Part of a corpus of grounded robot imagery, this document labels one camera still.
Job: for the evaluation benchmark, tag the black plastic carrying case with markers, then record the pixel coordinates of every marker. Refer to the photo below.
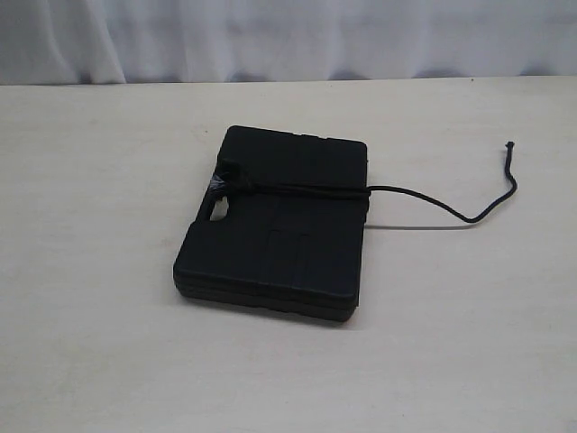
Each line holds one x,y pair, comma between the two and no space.
280,226

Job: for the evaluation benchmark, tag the white backdrop curtain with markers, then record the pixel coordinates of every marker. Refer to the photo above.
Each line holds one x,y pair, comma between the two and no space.
106,42

